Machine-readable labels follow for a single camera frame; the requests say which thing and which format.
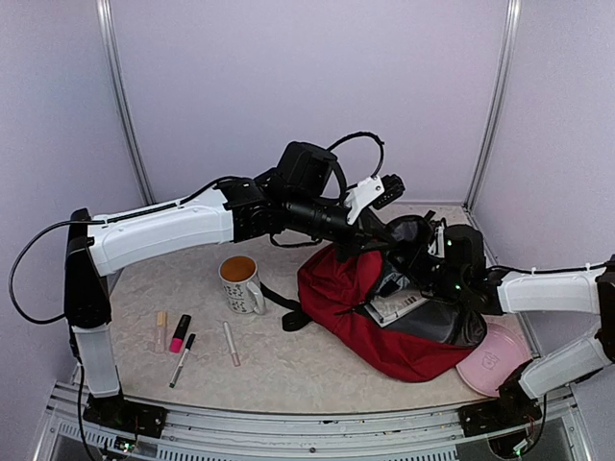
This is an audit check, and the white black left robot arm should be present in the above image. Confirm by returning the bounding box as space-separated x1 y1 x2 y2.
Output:
62 141 404 427

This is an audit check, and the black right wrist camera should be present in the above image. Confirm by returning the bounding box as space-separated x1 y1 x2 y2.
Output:
428 218 448 258

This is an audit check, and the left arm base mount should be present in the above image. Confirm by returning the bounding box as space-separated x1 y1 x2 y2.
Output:
83 393 167 439

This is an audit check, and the red student backpack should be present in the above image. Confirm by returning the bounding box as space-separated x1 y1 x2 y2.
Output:
261 215 487 382

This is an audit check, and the small white marker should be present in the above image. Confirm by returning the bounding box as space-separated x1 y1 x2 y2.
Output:
223 321 241 367

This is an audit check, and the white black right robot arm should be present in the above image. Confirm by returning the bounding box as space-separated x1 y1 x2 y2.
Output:
389 223 614 426

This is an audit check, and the white mug with tea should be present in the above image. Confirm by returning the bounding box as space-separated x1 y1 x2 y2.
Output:
218 255 266 316

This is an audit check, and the coffee cover notebook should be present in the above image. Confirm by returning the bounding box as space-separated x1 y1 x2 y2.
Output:
364 289 429 327

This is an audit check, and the pink plate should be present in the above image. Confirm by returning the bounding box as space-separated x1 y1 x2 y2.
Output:
456 323 531 398

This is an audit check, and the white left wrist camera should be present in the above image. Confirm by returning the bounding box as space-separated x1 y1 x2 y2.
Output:
343 175 384 226

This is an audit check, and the left aluminium frame post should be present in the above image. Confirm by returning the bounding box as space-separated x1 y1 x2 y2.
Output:
96 0 156 206

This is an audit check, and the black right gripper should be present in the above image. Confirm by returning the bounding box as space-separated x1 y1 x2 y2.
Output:
388 240 468 295

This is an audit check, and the aluminium frame post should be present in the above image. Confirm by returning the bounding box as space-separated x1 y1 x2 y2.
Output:
96 0 156 206
463 0 522 214

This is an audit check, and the green white pen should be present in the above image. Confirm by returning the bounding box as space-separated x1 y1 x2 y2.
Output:
169 333 196 389

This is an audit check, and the beige eraser stick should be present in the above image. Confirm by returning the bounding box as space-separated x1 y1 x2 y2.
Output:
150 311 167 354

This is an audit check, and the pink black highlighter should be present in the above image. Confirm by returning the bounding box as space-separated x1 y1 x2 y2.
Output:
168 314 191 353

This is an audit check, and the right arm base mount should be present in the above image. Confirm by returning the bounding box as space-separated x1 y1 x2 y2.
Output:
457 381 543 437

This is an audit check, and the aluminium front rail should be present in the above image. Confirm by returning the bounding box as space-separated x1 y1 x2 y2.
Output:
26 382 597 460

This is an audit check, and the right aluminium frame post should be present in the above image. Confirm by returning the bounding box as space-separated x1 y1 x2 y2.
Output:
463 0 522 214

